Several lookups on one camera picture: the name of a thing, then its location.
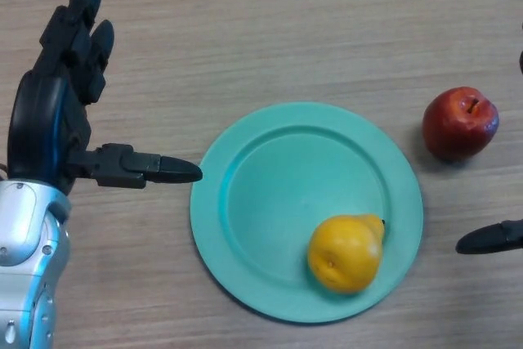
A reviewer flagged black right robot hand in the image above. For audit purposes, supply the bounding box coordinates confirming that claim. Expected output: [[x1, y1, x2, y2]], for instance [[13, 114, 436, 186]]
[[455, 21, 523, 255]]

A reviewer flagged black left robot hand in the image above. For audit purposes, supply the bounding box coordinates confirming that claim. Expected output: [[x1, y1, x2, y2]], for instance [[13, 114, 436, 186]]
[[7, 0, 203, 197]]

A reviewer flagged yellow pear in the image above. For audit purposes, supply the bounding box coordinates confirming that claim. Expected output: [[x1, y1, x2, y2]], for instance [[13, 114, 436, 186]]
[[306, 213, 387, 295]]

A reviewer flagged green round plate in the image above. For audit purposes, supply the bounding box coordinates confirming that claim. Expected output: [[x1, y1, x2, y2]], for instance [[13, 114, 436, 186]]
[[190, 101, 425, 324]]

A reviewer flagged red apple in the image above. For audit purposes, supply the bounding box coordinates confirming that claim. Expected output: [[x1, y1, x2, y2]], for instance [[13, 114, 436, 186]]
[[422, 86, 500, 162]]

